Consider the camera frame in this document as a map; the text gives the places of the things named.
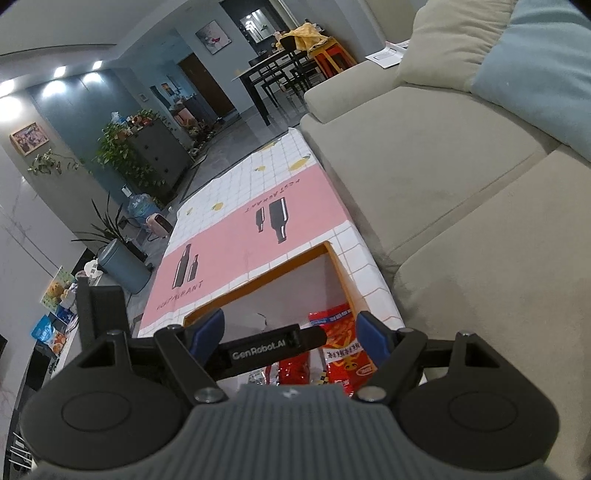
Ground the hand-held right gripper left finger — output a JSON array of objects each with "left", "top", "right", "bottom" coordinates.
[{"left": 76, "top": 308, "right": 227, "bottom": 408}]

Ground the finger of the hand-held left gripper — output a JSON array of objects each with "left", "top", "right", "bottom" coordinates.
[{"left": 300, "top": 325, "right": 330, "bottom": 350}]

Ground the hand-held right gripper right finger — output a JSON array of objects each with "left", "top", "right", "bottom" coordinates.
[{"left": 355, "top": 311, "right": 502, "bottom": 408}]

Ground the red snack packet cartoon print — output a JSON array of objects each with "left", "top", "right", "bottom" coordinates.
[{"left": 308, "top": 302, "right": 378, "bottom": 398}]

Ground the red packet with clear window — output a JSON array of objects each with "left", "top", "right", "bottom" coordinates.
[{"left": 276, "top": 353, "right": 311, "bottom": 387}]

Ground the orange cardboard box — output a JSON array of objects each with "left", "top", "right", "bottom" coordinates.
[{"left": 182, "top": 240, "right": 366, "bottom": 398}]

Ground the grey trash can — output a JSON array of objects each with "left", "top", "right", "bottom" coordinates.
[{"left": 95, "top": 239, "right": 153, "bottom": 295}]

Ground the pink and white printed tablecloth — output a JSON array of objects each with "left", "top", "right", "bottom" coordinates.
[{"left": 137, "top": 127, "right": 403, "bottom": 343}]

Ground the pink space heater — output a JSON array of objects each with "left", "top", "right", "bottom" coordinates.
[{"left": 145, "top": 212, "right": 173, "bottom": 239}]

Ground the potted long-leaf plant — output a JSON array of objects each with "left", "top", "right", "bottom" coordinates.
[{"left": 71, "top": 193, "right": 136, "bottom": 260}]

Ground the blue water jug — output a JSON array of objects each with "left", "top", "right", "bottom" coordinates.
[{"left": 126, "top": 192, "right": 160, "bottom": 220}]

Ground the teddy bear picture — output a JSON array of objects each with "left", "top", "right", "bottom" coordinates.
[{"left": 40, "top": 266, "right": 78, "bottom": 315}]

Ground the blue snack bag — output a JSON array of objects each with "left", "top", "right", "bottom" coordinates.
[{"left": 31, "top": 316, "right": 68, "bottom": 354}]

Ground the beige sofa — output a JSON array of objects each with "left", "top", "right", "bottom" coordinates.
[{"left": 299, "top": 0, "right": 591, "bottom": 480}]

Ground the grey drawer cabinet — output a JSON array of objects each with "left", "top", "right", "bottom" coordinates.
[{"left": 129, "top": 120, "right": 193, "bottom": 206}]

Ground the trailing green plant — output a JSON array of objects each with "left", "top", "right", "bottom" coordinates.
[{"left": 93, "top": 110, "right": 161, "bottom": 191}]

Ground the brown door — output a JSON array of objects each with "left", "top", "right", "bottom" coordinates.
[{"left": 178, "top": 52, "right": 236, "bottom": 123}]

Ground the black dining chair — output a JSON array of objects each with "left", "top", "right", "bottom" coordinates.
[
  {"left": 260, "top": 69, "right": 297, "bottom": 101},
  {"left": 288, "top": 59, "right": 315, "bottom": 94}
]

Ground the black dining table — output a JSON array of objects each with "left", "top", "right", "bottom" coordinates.
[{"left": 230, "top": 50, "right": 315, "bottom": 126}]

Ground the orange stool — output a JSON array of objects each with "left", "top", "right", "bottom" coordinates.
[{"left": 308, "top": 39, "right": 359, "bottom": 79}]

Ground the white paper sheet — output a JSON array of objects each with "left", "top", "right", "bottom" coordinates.
[{"left": 364, "top": 39, "right": 412, "bottom": 70}]

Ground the yellow cloth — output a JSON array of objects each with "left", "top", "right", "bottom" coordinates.
[{"left": 278, "top": 23, "right": 329, "bottom": 50}]

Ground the beige cushion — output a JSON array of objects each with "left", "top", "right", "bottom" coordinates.
[{"left": 396, "top": 0, "right": 528, "bottom": 92}]

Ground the light blue pillow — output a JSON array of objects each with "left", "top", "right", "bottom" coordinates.
[{"left": 470, "top": 0, "right": 591, "bottom": 163}]

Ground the green wall vine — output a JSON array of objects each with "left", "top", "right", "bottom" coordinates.
[{"left": 27, "top": 148, "right": 80, "bottom": 177}]

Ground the framed wall photo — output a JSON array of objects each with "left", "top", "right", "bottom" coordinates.
[{"left": 10, "top": 122, "right": 47, "bottom": 156}]

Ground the wall picture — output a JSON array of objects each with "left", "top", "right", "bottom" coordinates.
[{"left": 195, "top": 20, "right": 232, "bottom": 56}]

